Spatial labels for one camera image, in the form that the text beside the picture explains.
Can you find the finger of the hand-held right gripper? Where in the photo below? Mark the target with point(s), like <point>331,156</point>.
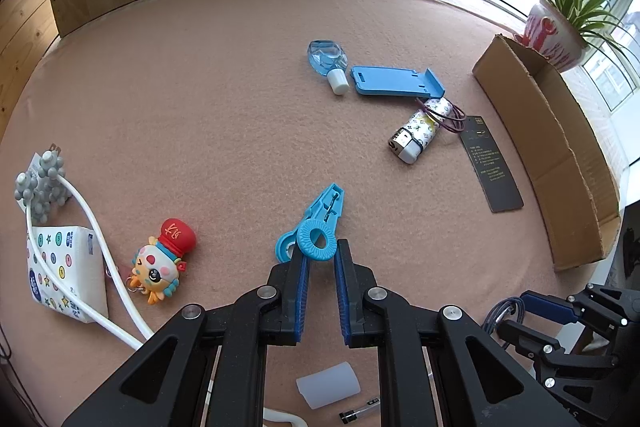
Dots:
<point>532,339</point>
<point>550,307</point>

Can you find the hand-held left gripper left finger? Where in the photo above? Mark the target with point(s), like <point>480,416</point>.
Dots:
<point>300,297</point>

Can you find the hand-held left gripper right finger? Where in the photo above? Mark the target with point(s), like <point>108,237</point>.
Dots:
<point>342,297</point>

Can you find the translucent white cap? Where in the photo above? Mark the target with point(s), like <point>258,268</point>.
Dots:
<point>327,384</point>

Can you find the blue plastic clip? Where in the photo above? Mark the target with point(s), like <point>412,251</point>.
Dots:
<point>320,207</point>

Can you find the black printed card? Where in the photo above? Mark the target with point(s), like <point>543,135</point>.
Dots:
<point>492,167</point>

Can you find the cardboard box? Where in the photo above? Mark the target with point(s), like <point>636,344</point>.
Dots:
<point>550,147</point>

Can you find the white patterned lighter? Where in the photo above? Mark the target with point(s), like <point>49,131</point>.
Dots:
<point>420,132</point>

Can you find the blue phone stand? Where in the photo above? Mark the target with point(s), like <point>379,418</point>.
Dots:
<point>385,82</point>

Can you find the white patterned tissue pack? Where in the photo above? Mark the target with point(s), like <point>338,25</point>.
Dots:
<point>65,277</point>

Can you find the clear blue faceted bottle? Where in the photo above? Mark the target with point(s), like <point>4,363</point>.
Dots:
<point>325,57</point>

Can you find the grey ball roller massager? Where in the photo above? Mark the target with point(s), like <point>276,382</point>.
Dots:
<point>42,177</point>

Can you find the spider plant in red-white pot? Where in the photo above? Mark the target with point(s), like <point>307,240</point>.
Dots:
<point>550,32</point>

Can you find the knotty pine wood board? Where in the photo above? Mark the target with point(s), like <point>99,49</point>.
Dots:
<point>25,47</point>

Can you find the white wall charger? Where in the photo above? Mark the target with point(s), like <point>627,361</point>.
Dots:
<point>35,164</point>

